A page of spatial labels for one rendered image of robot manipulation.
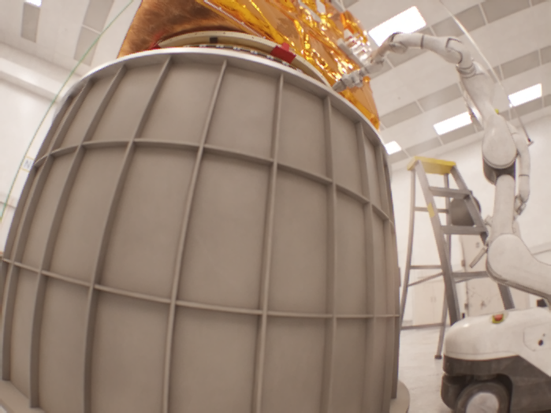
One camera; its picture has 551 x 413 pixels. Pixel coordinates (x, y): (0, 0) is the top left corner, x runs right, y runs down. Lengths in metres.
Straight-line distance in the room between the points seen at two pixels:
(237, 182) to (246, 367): 0.44
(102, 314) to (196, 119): 0.56
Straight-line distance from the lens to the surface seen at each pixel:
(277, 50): 1.52
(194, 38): 1.57
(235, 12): 1.66
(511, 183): 1.17
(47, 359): 0.80
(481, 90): 1.43
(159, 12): 1.64
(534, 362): 0.89
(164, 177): 0.69
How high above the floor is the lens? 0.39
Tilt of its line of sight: 23 degrees up
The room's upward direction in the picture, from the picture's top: 4 degrees clockwise
